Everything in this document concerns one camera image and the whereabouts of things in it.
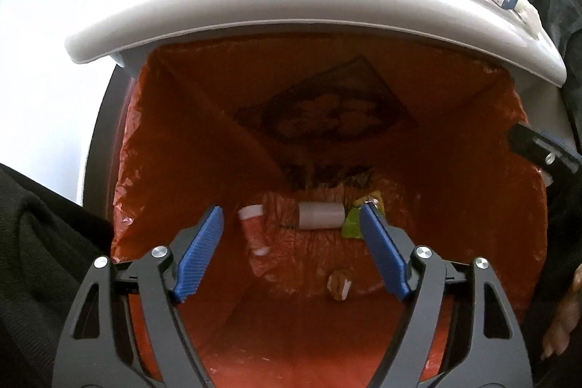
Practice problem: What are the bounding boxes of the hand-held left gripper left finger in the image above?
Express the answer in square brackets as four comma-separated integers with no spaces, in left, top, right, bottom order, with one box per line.
[52,205,226,388]

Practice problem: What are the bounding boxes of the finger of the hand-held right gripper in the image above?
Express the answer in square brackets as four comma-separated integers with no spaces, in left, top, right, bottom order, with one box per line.
[507,122,582,184]

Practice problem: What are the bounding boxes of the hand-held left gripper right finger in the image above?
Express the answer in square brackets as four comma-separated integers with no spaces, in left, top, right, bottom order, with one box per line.
[359,203,533,388]

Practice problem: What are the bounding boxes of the orange trash bag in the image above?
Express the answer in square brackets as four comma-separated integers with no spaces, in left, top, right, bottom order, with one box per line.
[110,38,549,388]

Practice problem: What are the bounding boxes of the black trash bin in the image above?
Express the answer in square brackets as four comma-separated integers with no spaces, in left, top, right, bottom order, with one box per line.
[79,63,137,211]

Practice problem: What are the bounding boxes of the person's right hand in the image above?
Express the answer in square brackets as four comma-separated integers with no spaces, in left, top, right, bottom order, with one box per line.
[541,265,582,361]

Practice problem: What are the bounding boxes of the green wrapper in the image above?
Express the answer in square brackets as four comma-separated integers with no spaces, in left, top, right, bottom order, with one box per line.
[342,196,386,240]

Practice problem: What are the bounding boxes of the brown crumpled paper ball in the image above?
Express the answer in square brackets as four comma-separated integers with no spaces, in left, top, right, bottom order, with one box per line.
[327,271,354,302]

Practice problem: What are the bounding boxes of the person's dark clothing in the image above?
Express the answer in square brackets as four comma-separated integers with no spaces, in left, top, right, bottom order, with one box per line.
[0,163,114,388]

